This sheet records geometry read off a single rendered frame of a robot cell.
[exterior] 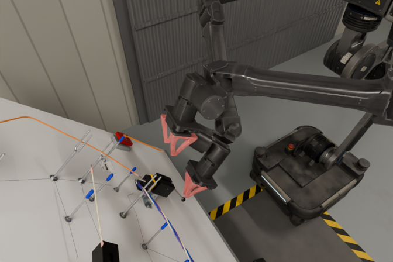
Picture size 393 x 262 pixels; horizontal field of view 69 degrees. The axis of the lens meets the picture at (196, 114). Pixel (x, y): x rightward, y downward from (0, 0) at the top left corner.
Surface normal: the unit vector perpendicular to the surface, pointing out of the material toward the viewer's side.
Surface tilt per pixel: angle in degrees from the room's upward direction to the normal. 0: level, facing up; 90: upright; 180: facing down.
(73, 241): 50
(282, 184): 0
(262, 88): 85
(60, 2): 90
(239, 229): 0
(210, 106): 81
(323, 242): 0
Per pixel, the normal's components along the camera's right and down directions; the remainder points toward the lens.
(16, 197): 0.65, -0.73
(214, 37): 0.26, -0.15
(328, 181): -0.01, -0.70
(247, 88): -0.37, 0.60
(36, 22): 0.55, 0.60
